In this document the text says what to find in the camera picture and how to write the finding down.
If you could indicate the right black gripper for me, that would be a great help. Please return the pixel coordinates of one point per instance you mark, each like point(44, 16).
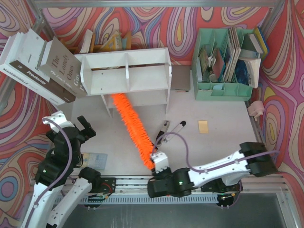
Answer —
point(156, 173)

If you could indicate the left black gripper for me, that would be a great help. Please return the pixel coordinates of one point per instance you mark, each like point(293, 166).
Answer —
point(86, 127)

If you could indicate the orange microfiber duster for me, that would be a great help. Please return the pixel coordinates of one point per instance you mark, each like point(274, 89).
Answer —
point(135, 128)

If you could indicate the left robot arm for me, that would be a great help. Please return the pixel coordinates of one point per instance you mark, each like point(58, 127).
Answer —
point(54, 171)

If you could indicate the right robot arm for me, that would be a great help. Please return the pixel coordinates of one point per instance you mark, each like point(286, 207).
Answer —
point(251, 159)

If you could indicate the white wooden bookshelf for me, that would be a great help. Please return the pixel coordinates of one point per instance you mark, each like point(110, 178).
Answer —
point(144, 75)

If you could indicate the black white stapler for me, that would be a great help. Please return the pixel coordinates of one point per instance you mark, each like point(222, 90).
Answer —
point(162, 131)

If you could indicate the white marker black cap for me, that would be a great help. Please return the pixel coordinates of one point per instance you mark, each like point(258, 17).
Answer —
point(176, 129)

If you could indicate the brown book Fredonia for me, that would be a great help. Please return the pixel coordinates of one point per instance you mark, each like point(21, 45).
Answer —
point(49, 84)

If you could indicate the yellow sticky note pad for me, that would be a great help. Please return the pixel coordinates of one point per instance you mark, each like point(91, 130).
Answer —
point(203, 126)

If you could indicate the grey book The Lonely Ones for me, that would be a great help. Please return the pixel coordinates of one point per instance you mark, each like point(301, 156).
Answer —
point(63, 67)

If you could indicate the wooden rack with books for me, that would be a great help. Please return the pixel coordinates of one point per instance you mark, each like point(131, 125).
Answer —
point(114, 43)

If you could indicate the white book Mademoiselle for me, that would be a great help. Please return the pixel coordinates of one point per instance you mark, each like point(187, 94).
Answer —
point(27, 48)

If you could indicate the grey notebook with pencil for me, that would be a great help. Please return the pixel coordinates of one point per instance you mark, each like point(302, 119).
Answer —
point(180, 78)

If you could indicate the pink piggy figurine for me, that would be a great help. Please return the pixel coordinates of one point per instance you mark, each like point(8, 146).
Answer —
point(256, 109)

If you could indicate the mint green desk organizer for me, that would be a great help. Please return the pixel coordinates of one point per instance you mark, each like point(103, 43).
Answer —
point(213, 66)

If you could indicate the white paperback book stack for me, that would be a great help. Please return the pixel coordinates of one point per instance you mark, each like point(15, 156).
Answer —
point(247, 71)

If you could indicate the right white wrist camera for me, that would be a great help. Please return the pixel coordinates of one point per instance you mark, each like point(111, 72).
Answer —
point(161, 162)

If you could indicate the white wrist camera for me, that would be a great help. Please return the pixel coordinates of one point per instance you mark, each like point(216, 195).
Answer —
point(59, 119)
point(161, 162)

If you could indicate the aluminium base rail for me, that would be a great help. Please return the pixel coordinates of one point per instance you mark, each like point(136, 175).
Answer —
point(133, 190)

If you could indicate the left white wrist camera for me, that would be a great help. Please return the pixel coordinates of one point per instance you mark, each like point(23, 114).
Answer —
point(59, 119)

